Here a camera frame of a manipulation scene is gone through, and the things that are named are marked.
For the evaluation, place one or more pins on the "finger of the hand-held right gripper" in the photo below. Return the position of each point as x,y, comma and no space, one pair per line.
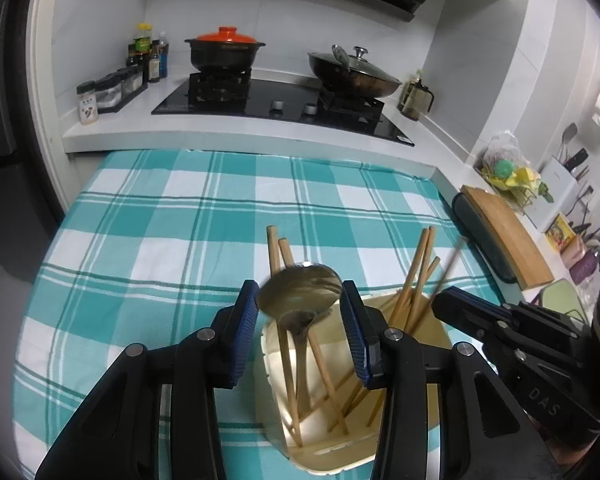
460,320
480,302

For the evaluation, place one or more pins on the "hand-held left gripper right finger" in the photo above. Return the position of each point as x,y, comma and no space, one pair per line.
360,335

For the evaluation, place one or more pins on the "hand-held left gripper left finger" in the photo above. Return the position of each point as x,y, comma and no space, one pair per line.
245,330

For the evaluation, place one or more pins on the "cream utensil box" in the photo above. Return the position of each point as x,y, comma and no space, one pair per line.
267,375

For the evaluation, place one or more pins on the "metal spoon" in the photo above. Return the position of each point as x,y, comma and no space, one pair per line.
300,287
297,322

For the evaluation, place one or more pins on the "person's right hand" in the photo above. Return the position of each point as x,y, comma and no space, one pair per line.
575,455

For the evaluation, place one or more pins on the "light green board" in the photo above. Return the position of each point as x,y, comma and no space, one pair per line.
562,300

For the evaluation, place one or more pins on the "black tray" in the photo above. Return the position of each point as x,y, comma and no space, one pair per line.
472,230

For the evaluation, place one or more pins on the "wooden cutting board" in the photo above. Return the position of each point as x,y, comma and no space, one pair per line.
510,235

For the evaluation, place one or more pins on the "yellow packet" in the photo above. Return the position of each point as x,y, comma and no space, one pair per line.
559,232

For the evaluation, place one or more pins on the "pink pouch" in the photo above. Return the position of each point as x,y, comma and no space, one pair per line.
575,251

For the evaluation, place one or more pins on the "teal checked tablecloth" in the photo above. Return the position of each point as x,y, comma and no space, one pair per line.
155,240

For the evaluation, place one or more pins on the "yellow cloth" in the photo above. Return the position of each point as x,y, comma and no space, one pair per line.
522,177

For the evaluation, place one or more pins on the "white knife block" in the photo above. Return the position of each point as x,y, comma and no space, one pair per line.
555,190

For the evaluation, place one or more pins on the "green scrub ball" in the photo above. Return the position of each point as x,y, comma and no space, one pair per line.
505,169

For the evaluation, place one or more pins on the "clear plastic bag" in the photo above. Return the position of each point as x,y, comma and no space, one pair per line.
502,145

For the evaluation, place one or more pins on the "grey spatula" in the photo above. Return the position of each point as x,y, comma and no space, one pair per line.
570,135

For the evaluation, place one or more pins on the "glass french press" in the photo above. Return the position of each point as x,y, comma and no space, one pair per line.
416,100

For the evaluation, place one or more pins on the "black burner grate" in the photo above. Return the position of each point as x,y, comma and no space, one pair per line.
352,107
220,87

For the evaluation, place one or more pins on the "white kitchen counter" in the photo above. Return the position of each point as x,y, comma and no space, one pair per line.
130,130

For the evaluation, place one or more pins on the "black glass gas cooktop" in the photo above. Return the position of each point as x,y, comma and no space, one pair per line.
280,95

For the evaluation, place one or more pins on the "black wok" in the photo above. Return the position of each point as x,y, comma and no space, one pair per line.
360,85

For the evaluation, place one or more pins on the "glass wok lid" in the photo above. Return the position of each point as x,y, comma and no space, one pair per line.
365,65

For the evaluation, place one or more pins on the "row of spice jars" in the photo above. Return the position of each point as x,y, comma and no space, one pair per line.
117,90

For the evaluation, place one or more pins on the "black clay pot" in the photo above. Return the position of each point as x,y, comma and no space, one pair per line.
222,57

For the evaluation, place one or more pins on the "white black-lidded spice jar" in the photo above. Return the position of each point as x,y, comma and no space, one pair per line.
87,105

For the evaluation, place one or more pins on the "brown sauce bottle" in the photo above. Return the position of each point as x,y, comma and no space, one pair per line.
154,65

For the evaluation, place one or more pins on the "metal ladle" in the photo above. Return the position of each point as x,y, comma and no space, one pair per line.
341,55

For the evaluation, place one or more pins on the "blue-labelled bottle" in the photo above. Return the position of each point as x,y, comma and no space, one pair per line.
164,57

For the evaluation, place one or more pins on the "dark sauce bottle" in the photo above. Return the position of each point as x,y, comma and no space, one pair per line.
132,57

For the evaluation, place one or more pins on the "orange pot lid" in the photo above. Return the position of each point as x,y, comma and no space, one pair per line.
225,35

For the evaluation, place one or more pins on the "yellow-capped oil bottle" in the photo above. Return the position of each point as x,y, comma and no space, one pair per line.
142,45

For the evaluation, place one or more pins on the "dark grey refrigerator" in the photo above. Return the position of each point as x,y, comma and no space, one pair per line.
10,110

